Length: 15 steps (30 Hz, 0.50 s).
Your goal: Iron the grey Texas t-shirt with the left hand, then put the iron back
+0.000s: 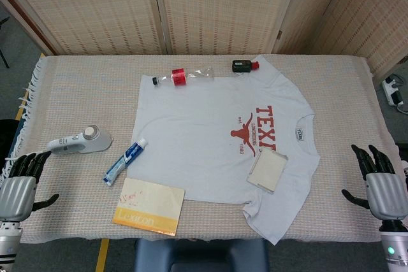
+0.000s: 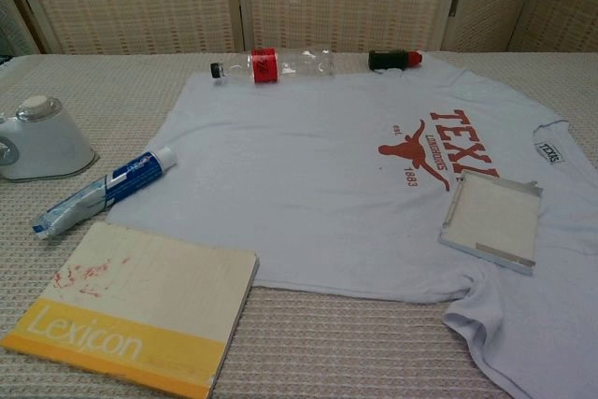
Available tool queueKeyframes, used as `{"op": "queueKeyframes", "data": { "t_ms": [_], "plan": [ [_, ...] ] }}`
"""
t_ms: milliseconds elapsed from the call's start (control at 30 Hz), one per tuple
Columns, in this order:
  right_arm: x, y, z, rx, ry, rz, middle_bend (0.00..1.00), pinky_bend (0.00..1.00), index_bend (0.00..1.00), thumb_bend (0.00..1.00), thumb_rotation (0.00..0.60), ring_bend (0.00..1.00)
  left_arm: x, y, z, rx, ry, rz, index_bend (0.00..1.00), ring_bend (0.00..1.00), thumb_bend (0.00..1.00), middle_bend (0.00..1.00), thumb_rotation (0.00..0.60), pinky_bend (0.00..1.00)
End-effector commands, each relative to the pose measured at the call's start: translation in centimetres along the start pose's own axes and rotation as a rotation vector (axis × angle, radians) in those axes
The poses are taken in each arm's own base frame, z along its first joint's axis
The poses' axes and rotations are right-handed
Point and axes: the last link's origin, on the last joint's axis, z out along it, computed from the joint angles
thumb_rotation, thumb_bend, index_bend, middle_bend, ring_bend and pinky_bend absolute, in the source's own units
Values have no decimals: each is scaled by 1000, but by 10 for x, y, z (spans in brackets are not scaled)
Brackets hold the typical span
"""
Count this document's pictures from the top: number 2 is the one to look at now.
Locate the white Texas Longhorns T-shirt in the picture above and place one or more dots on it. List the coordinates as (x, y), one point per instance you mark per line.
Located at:
(303, 184)

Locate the yellow white Lexicon notepad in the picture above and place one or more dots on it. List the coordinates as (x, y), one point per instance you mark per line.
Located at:
(140, 287)

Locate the black cylinder red cap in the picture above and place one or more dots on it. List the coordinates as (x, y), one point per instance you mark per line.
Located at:
(385, 60)

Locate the blue white toothpaste tube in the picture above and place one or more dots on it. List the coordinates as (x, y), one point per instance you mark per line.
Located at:
(121, 179)

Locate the flat square metal tray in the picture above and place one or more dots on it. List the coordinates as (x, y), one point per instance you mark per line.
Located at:
(495, 217)

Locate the clear bottle red label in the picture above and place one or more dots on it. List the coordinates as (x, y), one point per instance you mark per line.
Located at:
(264, 66)

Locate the white electric iron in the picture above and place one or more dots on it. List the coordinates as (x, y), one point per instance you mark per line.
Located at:
(56, 146)

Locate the beige woven tablecloth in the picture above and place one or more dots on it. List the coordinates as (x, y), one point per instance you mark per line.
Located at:
(350, 347)

